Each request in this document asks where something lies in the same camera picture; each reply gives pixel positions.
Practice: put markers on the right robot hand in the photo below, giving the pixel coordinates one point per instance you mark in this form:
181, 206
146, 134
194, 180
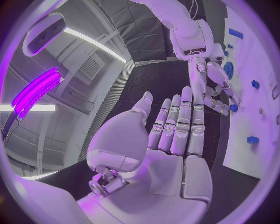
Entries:
196, 78

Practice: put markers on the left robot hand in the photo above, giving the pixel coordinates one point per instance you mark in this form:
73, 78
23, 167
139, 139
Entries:
161, 178

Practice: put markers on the blue round plug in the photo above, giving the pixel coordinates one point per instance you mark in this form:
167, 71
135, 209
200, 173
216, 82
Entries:
234, 107

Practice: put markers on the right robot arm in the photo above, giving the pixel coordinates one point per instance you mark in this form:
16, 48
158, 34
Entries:
186, 26

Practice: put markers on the white task board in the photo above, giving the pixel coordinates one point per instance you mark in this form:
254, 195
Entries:
253, 113

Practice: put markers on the blue gear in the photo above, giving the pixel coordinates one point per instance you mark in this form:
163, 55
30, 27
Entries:
229, 69

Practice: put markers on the blue long block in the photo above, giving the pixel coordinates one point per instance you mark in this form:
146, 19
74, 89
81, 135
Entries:
235, 33

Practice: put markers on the glowing light bar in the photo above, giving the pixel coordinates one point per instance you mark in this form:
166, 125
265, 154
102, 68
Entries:
37, 91

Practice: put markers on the white oblong sensor pod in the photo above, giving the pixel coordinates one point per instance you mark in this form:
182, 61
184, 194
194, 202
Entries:
43, 34

